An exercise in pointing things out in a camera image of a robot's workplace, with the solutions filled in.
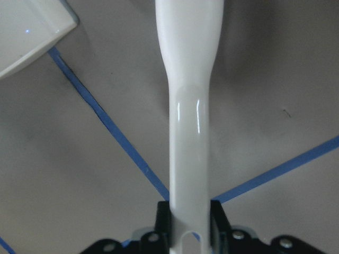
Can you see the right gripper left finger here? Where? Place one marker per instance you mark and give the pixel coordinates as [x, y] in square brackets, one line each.
[156, 241]

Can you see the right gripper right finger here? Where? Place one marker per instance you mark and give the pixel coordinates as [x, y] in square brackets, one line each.
[226, 239]

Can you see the beige hand brush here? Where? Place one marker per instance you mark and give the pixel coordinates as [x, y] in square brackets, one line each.
[188, 35]

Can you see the beige plastic dustpan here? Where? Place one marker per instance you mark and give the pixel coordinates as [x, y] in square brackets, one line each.
[29, 29]

